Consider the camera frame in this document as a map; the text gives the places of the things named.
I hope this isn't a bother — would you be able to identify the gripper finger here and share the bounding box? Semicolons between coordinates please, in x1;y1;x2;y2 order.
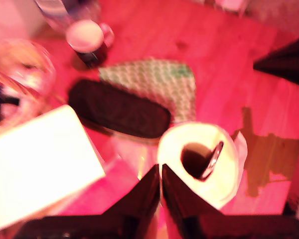
161;163;222;239
253;32;299;89
103;163;161;239

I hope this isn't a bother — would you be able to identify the white paper towel roll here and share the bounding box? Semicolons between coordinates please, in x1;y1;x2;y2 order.
156;121;249;210

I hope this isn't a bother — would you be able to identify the pink paper sheet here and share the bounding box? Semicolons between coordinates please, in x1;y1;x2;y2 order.
57;159;140;216

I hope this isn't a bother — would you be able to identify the clear plastic sleeve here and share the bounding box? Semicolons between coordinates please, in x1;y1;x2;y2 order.
111;135;162;180

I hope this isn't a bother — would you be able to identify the black zip case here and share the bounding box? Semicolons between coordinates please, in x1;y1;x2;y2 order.
68;79;172;139

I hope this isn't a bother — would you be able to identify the white paper bag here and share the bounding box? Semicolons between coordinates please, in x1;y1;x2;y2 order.
0;104;107;234

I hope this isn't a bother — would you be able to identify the green patterned fabric pouch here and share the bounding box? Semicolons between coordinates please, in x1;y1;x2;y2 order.
98;57;197;124

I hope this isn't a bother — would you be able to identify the dark patterned mug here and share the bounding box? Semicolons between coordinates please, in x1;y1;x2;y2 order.
66;19;115;69

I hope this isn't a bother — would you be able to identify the large clear water bottle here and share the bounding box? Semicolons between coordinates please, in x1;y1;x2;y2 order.
33;0;102;28

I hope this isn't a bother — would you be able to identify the wicker basket with handle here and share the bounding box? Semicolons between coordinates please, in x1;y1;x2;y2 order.
0;38;57;132

